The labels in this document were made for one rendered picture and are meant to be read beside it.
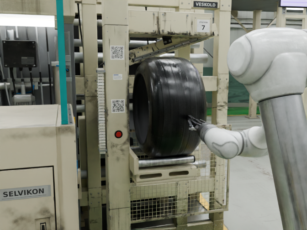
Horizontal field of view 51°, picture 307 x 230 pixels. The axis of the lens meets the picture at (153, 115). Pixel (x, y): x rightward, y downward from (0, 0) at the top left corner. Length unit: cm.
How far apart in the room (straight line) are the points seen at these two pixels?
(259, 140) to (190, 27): 107
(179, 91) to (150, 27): 58
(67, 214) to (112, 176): 84
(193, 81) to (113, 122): 49
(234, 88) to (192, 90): 999
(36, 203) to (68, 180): 11
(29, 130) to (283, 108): 68
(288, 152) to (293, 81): 16
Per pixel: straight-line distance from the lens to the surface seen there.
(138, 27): 206
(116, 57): 176
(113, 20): 178
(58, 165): 100
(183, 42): 229
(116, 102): 177
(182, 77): 170
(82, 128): 255
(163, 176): 182
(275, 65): 78
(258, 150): 137
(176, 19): 214
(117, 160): 184
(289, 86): 80
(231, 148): 128
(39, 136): 98
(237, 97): 1174
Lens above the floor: 144
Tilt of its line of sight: 9 degrees down
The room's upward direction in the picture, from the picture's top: straight up
